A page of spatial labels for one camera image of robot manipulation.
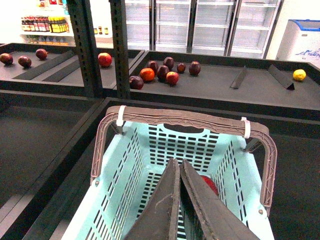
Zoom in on yellow lemon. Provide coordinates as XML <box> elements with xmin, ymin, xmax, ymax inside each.
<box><xmin>292</xmin><ymin>69</ymin><xmax>307</xmax><ymax>82</ymax></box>

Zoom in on black metal post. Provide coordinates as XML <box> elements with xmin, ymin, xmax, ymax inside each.
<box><xmin>67</xmin><ymin>0</ymin><xmax>103</xmax><ymax>98</ymax></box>
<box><xmin>109</xmin><ymin>0</ymin><xmax>130</xmax><ymax>99</ymax></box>

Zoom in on dark purple fruit centre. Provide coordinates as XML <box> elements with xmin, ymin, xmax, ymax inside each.
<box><xmin>156</xmin><ymin>65</ymin><xmax>170</xmax><ymax>82</ymax></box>

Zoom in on dark purple fruit right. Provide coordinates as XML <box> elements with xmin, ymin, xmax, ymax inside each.
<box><xmin>189</xmin><ymin>61</ymin><xmax>201</xmax><ymax>76</ymax></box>

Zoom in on black divider strip left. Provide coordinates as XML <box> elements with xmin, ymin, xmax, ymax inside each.
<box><xmin>13</xmin><ymin>50</ymin><xmax>75</xmax><ymax>80</ymax></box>

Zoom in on black tray divider right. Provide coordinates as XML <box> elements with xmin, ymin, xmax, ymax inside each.
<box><xmin>267</xmin><ymin>64</ymin><xmax>295</xmax><ymax>91</ymax></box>

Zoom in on dark purple fruit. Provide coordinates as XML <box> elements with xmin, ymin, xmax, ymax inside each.
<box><xmin>18</xmin><ymin>55</ymin><xmax>32</xmax><ymax>68</ymax></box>
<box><xmin>189</xmin><ymin>61</ymin><xmax>201</xmax><ymax>76</ymax></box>
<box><xmin>156</xmin><ymin>65</ymin><xmax>170</xmax><ymax>82</ymax></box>
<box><xmin>147</xmin><ymin>60</ymin><xmax>159</xmax><ymax>75</ymax></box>
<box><xmin>0</xmin><ymin>53</ymin><xmax>14</xmax><ymax>66</ymax></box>
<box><xmin>35</xmin><ymin>48</ymin><xmax>49</xmax><ymax>61</ymax></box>
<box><xmin>163</xmin><ymin>56</ymin><xmax>175</xmax><ymax>71</ymax></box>
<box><xmin>129</xmin><ymin>76</ymin><xmax>144</xmax><ymax>90</ymax></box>

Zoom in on white chest freezer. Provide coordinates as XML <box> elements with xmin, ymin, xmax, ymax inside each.
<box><xmin>275</xmin><ymin>19</ymin><xmax>320</xmax><ymax>68</ymax></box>

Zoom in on dark purple fruit far left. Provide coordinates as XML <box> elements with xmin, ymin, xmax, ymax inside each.
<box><xmin>0</xmin><ymin>53</ymin><xmax>14</xmax><ymax>66</ymax></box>

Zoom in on glass door refrigerator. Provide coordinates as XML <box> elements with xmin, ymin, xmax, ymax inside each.
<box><xmin>125</xmin><ymin>0</ymin><xmax>283</xmax><ymax>59</ymax></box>

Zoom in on black tray divider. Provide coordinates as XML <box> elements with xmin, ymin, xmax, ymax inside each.
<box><xmin>229</xmin><ymin>66</ymin><xmax>248</xmax><ymax>90</ymax></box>
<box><xmin>267</xmin><ymin>64</ymin><xmax>295</xmax><ymax>91</ymax></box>

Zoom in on grey-pink basket handles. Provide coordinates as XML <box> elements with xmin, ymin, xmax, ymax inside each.
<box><xmin>90</xmin><ymin>105</ymin><xmax>278</xmax><ymax>214</ymax></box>

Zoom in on black metal post left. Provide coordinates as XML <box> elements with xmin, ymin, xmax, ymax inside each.
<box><xmin>67</xmin><ymin>0</ymin><xmax>103</xmax><ymax>98</ymax></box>

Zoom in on red apple behind post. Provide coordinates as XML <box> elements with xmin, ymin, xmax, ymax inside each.
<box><xmin>98</xmin><ymin>52</ymin><xmax>112</xmax><ymax>68</ymax></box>

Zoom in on red apple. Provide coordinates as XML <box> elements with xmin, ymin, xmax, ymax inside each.
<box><xmin>165</xmin><ymin>71</ymin><xmax>180</xmax><ymax>86</ymax></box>
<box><xmin>98</xmin><ymin>52</ymin><xmax>112</xmax><ymax>68</ymax></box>
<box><xmin>201</xmin><ymin>175</ymin><xmax>219</xmax><ymax>196</ymax></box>

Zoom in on red apple in pile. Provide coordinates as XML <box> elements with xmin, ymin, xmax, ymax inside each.
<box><xmin>165</xmin><ymin>71</ymin><xmax>180</xmax><ymax>86</ymax></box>

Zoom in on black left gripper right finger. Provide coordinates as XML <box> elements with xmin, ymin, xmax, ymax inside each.
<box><xmin>180</xmin><ymin>159</ymin><xmax>258</xmax><ymax>240</ymax></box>

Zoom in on black metal post right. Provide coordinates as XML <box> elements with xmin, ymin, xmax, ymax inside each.
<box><xmin>109</xmin><ymin>0</ymin><xmax>130</xmax><ymax>99</ymax></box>

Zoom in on light blue plastic shopping basket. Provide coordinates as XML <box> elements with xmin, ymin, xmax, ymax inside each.
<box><xmin>63</xmin><ymin>121</ymin><xmax>274</xmax><ymax>240</ymax></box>

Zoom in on dark purple fruit back left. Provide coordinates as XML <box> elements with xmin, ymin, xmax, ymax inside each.
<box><xmin>147</xmin><ymin>60</ymin><xmax>159</xmax><ymax>75</ymax></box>

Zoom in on orange fruit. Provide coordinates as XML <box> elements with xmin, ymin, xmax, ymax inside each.
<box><xmin>139</xmin><ymin>67</ymin><xmax>155</xmax><ymax>83</ymax></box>

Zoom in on dark purple fruit back top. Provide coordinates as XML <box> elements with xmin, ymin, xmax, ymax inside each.
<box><xmin>163</xmin><ymin>56</ymin><xmax>175</xmax><ymax>71</ymax></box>

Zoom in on small dark red fruit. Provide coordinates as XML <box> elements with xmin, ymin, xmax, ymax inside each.
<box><xmin>176</xmin><ymin>62</ymin><xmax>186</xmax><ymax>74</ymax></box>

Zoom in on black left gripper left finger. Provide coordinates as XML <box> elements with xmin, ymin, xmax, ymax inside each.
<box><xmin>124</xmin><ymin>158</ymin><xmax>180</xmax><ymax>240</ymax></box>

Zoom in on dark purple fruit front left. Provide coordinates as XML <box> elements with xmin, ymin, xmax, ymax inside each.
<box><xmin>129</xmin><ymin>76</ymin><xmax>144</xmax><ymax>90</ymax></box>

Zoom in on shelf with sauce bottles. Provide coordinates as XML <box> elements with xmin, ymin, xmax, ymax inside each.
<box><xmin>20</xmin><ymin>0</ymin><xmax>113</xmax><ymax>48</ymax></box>

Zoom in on black divider strip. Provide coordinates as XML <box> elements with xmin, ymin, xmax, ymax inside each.
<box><xmin>42</xmin><ymin>60</ymin><xmax>80</xmax><ymax>83</ymax></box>
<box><xmin>13</xmin><ymin>50</ymin><xmax>75</xmax><ymax>80</ymax></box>

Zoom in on black tray divider middle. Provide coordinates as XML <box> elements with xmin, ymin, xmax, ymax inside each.
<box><xmin>229</xmin><ymin>66</ymin><xmax>248</xmax><ymax>90</ymax></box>

